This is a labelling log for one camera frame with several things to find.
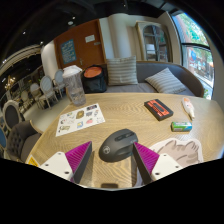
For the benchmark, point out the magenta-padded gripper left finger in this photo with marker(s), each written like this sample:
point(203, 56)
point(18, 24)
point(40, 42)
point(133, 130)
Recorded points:
point(58, 164)

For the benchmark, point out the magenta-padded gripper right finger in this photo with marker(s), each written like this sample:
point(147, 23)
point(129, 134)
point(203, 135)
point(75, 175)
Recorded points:
point(165, 164)

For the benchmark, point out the dark grey computer mouse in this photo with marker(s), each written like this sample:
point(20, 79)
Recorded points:
point(117, 146)

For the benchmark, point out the yellow square sticker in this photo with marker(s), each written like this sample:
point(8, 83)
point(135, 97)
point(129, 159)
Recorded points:
point(32, 161)

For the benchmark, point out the small green pack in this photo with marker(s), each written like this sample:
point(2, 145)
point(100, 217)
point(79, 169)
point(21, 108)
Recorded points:
point(181, 126)

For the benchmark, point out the grey tufted armchair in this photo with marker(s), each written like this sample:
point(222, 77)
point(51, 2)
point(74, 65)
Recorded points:
point(21, 140)

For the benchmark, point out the white sticker sheet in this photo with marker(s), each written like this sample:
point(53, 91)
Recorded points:
point(80, 118)

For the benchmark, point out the black and red box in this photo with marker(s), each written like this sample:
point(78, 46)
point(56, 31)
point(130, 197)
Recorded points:
point(158, 109)

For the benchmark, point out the white chair with dark back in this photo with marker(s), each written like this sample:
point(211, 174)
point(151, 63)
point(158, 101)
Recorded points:
point(11, 113)

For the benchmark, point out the clear bottle with white lid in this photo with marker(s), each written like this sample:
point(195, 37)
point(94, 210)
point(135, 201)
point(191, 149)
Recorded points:
point(75, 88)

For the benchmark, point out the group of white dining chairs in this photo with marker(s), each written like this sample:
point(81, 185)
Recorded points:
point(46, 86)

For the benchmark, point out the flat-lying striped cushion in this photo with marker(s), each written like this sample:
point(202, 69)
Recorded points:
point(165, 81)

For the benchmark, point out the black and orange backpack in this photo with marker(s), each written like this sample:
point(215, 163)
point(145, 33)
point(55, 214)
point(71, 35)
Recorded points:
point(94, 81)

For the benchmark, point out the grey curved sofa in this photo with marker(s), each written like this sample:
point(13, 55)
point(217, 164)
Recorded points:
point(150, 69)

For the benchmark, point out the upright striped cushion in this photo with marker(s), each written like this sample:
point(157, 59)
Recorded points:
point(122, 70)

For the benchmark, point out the blue poster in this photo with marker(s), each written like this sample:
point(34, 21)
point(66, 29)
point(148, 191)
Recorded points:
point(68, 51)

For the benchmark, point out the brown wooden door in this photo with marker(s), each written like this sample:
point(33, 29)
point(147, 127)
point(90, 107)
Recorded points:
point(88, 53)

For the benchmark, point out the large glass window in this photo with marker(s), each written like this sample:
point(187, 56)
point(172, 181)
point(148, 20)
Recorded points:
point(196, 50)

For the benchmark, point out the pale glass-fronted cabinet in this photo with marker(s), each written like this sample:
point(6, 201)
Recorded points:
point(153, 41)

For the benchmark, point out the white paper notice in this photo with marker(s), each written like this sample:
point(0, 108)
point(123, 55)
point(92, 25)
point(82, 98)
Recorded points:
point(89, 38)

